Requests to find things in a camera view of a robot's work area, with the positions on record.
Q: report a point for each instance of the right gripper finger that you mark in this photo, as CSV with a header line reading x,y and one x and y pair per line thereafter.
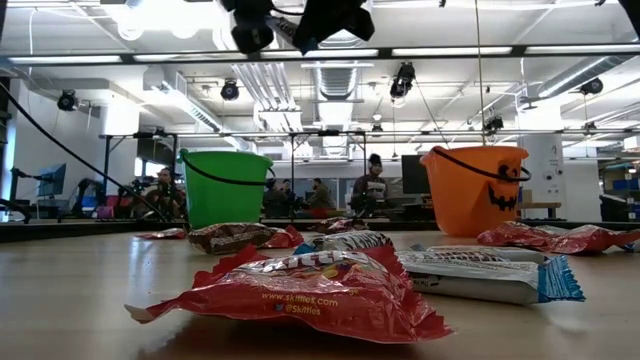
x,y
320,20

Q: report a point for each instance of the brown PayDay candy bar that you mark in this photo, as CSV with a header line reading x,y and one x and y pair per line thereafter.
x,y
355,226
225,239

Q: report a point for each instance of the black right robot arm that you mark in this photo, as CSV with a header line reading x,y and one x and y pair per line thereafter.
x,y
632,12

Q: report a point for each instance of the black overhead light bar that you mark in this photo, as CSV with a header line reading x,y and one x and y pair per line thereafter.
x,y
385,51

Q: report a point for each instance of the white ceiling pipes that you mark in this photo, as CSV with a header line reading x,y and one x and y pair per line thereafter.
x,y
270,85

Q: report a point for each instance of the dark computer monitor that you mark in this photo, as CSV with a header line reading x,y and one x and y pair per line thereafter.
x,y
412,175

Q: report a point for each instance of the person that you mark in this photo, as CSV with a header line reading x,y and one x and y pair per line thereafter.
x,y
277,200
162,187
321,195
371,187

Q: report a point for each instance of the green plastic bucket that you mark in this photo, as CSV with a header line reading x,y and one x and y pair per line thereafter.
x,y
225,200

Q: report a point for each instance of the orange jack-o'-lantern bucket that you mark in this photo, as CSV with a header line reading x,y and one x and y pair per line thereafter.
x,y
460,200

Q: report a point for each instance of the wooden bench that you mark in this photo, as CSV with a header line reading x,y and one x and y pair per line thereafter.
x,y
539,205

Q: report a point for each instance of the shelf with blue bins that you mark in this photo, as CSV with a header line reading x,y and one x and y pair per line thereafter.
x,y
622,182

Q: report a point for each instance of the lit computer monitor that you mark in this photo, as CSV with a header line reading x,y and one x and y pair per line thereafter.
x,y
52,180

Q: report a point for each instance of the silver ventilation duct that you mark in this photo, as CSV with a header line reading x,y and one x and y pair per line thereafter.
x,y
575,80
340,82

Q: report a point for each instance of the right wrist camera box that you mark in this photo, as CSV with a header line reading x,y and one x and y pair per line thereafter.
x,y
252,32

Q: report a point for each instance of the black ceiling-hung camera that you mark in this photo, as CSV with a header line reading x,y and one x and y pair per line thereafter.
x,y
67,100
230,90
494,123
592,86
376,129
402,82

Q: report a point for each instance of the white rectangular air duct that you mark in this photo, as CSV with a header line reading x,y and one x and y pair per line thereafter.
x,y
200,117

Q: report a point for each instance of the black background rig frame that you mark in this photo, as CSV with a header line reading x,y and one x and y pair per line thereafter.
x,y
106,175

